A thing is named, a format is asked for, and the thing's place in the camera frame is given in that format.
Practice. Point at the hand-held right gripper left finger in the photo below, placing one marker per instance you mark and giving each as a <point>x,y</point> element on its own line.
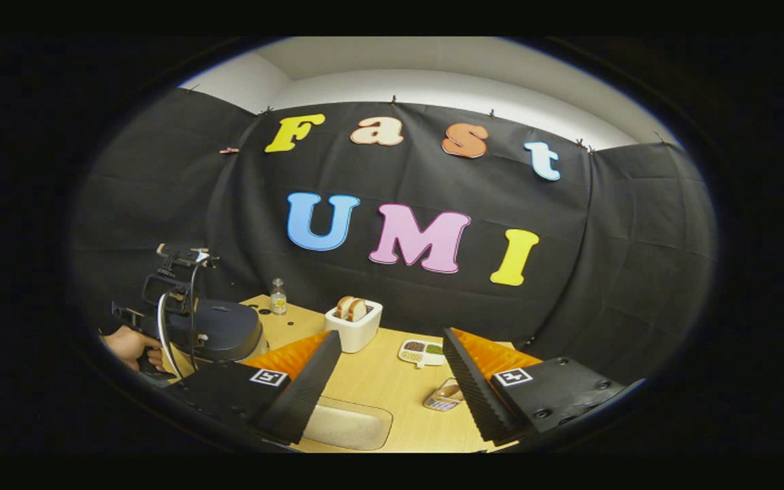
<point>303,395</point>

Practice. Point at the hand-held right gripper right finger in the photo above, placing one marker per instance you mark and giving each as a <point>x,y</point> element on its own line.
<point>477,398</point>

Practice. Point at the wooden spoon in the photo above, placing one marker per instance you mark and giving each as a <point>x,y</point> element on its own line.
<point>450,393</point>

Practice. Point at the clear tray of rice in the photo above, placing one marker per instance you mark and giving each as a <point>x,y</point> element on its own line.
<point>351,425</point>

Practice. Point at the dark rice cooker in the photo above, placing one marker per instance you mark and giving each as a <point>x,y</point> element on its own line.
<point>229,330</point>

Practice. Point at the white divided grain dish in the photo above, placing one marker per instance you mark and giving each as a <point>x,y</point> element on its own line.
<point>422,352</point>

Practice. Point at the white toaster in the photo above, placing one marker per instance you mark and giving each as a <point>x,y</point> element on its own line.
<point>358,335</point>

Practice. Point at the toasted bread slice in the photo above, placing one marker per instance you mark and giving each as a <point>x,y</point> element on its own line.
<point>343,307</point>
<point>358,309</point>

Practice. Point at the small glass bottle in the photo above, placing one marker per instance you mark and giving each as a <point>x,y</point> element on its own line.
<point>278,299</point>

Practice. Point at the black backdrop cloth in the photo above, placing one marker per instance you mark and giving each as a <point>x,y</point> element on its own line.
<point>569,258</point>

